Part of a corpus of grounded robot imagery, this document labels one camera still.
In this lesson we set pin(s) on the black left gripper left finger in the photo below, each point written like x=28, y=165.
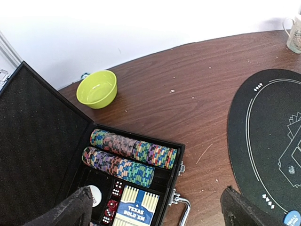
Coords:
x=76, y=210

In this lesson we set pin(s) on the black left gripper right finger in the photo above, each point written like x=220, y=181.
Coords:
x=239, y=211

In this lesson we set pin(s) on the blue small blind button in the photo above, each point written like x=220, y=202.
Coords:
x=293, y=218

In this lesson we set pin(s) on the texas holdem card deck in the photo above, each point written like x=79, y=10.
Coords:
x=136, y=207

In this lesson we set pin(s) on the white round dealer chip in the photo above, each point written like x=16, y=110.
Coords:
x=96, y=195

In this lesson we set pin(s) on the red dice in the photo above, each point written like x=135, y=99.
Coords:
x=112, y=205

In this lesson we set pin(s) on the front row poker chips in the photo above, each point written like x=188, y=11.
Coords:
x=127, y=170

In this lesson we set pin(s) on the row poker chips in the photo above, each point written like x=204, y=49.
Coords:
x=127, y=170
x=150, y=153

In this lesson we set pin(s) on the round black poker mat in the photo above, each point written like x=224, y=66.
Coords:
x=264, y=141

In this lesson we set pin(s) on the black poker chip case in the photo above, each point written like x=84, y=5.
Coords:
x=42, y=137

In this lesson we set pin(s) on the back row poker chips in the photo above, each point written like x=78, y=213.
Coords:
x=150, y=153

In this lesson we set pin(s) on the green bowl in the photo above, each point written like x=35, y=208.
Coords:
x=97, y=90

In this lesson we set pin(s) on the white patterned mug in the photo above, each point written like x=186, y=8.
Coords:
x=294, y=35

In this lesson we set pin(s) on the left aluminium frame post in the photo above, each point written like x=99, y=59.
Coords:
x=8, y=55

